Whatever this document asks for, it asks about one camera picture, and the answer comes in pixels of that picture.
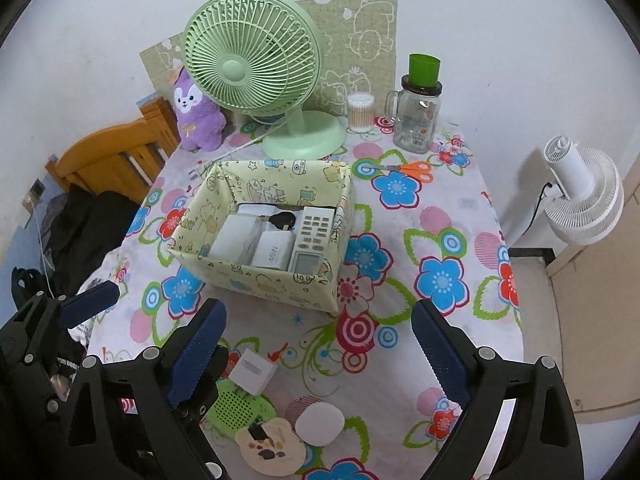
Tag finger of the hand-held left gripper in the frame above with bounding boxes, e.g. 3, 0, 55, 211
0, 281, 121, 361
172, 342, 231, 480

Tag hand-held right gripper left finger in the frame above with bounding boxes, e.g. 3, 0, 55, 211
57, 297, 228, 480

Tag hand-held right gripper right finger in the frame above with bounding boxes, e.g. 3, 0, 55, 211
411, 299, 586, 480

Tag green perforated case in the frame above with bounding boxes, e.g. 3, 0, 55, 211
202, 379, 277, 436

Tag small white cube charger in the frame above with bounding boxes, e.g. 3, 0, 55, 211
229, 350, 279, 397

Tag beige bear shaped card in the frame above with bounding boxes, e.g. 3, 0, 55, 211
235, 419, 310, 476

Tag pale green patterned storage box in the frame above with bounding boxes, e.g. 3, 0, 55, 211
166, 159, 356, 317

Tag round white night light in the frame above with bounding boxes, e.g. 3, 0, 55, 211
294, 402, 346, 447

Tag white printed charger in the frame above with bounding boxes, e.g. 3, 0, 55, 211
250, 230, 297, 270

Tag white remote control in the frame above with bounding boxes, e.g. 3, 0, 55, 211
289, 206, 336, 276

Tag printed white cloth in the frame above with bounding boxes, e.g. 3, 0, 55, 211
67, 310, 96, 346

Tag dark clothes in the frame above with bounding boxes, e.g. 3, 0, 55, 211
42, 187, 146, 296

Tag black bag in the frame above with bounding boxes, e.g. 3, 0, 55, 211
12, 267, 48, 311

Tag floral tablecloth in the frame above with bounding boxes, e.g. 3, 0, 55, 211
82, 110, 525, 480

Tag orange scissors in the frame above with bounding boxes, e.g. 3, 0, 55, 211
367, 160, 435, 183

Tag purple plush toy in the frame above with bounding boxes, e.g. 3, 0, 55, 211
171, 67, 226, 152

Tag white floor fan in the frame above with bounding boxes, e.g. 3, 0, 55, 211
500, 135, 626, 248

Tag glass mug jar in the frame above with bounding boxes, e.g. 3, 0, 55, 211
385, 75, 445, 155

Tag cotton swab jar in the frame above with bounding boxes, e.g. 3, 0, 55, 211
346, 92, 376, 133

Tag green desk fan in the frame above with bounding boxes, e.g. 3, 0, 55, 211
183, 0, 347, 161

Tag green plastic cup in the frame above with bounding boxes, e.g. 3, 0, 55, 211
407, 53, 442, 88

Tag beige patterned board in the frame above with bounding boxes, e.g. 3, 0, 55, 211
140, 0, 399, 133

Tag thin white cable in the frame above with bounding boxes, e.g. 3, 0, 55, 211
30, 200, 53, 291

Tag black fan cable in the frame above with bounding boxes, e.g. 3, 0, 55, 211
522, 182, 553, 233

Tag white fan cord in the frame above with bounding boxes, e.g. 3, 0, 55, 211
190, 132, 273, 181

